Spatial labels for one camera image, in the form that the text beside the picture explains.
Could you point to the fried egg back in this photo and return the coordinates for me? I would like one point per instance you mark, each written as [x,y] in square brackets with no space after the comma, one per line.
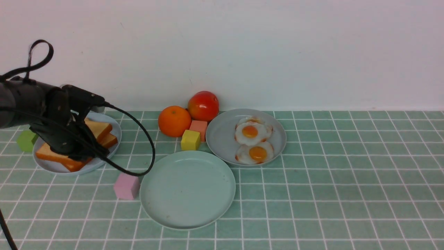
[253,119]

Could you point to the toast slice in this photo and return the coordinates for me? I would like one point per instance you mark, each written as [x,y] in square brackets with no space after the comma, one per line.
[102,132]
[45,153]

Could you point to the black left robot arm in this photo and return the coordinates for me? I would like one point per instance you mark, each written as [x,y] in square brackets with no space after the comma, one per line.
[23,102]

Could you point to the mint green plate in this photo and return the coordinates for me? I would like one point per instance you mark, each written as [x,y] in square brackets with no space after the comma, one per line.
[187,190]

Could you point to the yellow cube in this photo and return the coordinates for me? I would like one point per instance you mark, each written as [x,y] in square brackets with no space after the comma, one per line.
[191,140]

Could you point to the green checked tablecloth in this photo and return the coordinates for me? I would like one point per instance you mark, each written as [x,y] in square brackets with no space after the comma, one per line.
[346,180]

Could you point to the green cube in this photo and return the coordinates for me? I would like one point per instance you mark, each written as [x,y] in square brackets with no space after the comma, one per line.
[26,140]

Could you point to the salmon pink cube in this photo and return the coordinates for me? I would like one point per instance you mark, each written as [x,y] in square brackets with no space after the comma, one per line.
[199,126]

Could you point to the orange fruit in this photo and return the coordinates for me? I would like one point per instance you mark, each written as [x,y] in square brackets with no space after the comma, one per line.
[173,121]

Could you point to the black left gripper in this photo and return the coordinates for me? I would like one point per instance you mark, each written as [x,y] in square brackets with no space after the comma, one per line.
[63,127]

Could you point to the light blue plate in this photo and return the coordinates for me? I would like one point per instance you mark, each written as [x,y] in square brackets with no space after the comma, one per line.
[94,164]

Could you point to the fried egg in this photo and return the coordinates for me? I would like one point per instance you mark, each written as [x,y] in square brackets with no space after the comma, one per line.
[253,119]
[255,154]
[252,133]

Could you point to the fried egg front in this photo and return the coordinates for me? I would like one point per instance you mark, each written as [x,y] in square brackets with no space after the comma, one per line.
[255,154]

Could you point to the red apple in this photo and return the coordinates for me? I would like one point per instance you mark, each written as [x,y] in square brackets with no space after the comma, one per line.
[203,106]

